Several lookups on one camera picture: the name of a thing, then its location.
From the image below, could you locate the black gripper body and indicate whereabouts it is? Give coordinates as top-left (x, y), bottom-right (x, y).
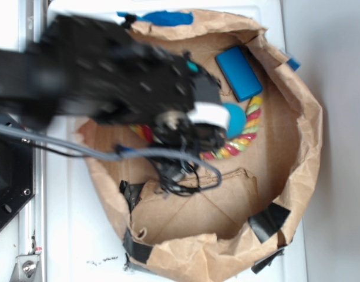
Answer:
top-left (91, 51), bottom-right (230, 153)

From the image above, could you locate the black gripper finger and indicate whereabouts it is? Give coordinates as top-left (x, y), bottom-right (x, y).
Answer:
top-left (195, 123), bottom-right (226, 147)

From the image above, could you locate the multicolored twisted rope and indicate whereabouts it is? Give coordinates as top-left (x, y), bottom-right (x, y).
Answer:
top-left (128, 95), bottom-right (263, 161)

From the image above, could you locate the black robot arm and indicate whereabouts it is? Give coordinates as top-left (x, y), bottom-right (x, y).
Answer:
top-left (0, 15), bottom-right (230, 152)

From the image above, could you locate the blue rubber ball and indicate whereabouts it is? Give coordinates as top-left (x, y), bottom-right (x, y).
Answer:
top-left (223, 103), bottom-right (247, 139)

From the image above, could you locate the blue rectangular block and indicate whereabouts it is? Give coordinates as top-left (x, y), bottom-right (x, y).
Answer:
top-left (216, 46), bottom-right (263, 102)

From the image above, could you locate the blue tape piece top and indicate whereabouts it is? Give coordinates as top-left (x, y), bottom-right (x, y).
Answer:
top-left (116, 11), bottom-right (194, 26)

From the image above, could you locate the blue tape piece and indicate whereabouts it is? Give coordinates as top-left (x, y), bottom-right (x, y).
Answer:
top-left (116, 11), bottom-right (194, 26)
top-left (280, 48), bottom-right (301, 72)

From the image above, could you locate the brown paper bag tray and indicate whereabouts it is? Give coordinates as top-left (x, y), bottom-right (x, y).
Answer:
top-left (86, 10), bottom-right (322, 281)

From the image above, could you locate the blue tape piece right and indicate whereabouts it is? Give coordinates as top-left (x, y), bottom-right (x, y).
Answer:
top-left (280, 48), bottom-right (301, 72)

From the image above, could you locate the white cutting board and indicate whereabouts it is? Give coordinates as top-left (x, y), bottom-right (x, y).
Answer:
top-left (46, 0), bottom-right (309, 282)

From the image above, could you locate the grey cable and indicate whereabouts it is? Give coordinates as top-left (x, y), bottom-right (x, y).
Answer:
top-left (0, 122), bottom-right (223, 190)

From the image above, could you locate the aluminium extrusion rail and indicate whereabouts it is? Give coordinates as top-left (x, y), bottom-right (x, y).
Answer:
top-left (18, 0), bottom-right (49, 281)

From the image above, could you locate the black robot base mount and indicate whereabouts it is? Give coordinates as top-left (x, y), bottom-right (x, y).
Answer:
top-left (0, 134), bottom-right (34, 232)

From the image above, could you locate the metal corner bracket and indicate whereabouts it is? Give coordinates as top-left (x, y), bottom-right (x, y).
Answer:
top-left (9, 254), bottom-right (43, 282)

